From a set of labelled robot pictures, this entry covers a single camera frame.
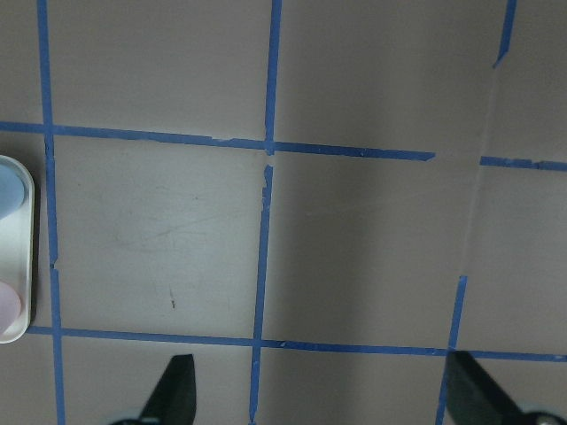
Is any pink cup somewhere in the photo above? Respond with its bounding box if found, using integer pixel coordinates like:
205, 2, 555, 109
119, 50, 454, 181
0, 282, 21, 334

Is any cream plastic tray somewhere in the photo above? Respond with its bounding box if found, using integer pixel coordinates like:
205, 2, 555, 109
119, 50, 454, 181
1, 156, 35, 344

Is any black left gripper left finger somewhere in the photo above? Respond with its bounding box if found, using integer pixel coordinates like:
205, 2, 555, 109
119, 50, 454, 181
114, 354, 197, 425

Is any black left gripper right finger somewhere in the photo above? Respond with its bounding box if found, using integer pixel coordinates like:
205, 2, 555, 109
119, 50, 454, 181
446, 351, 566, 425

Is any blue cup far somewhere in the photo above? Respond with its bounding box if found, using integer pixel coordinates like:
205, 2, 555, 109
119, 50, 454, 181
0, 165, 26, 219

